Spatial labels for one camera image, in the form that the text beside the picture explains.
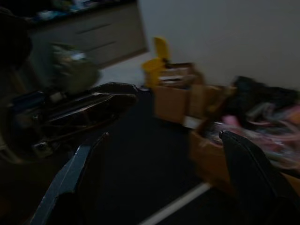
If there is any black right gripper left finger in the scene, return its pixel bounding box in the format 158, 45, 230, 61
30, 132, 110, 225

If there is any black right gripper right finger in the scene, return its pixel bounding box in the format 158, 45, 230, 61
218, 130, 300, 225

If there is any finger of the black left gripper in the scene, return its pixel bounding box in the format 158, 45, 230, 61
46, 94, 138, 135
90, 82, 139, 98

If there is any green trash wrapper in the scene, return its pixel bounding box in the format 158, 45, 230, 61
50, 43, 102, 93

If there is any yellow pedal bin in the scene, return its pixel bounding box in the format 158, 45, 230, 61
142, 37, 172, 88

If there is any cardboard box with colourful clothes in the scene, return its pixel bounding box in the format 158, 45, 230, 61
189, 120, 300, 196

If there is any colourful clothes pile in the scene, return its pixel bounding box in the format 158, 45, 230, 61
208, 103, 300, 166

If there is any beige drawer cabinet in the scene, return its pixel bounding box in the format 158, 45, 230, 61
29, 1, 149, 69

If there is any open cardboard box with books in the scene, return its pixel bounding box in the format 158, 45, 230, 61
152, 62, 205, 124

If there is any black cloth pile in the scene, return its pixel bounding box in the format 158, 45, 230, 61
224, 75, 300, 119

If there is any small brown cardboard box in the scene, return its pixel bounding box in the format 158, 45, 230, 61
188, 83, 237, 118

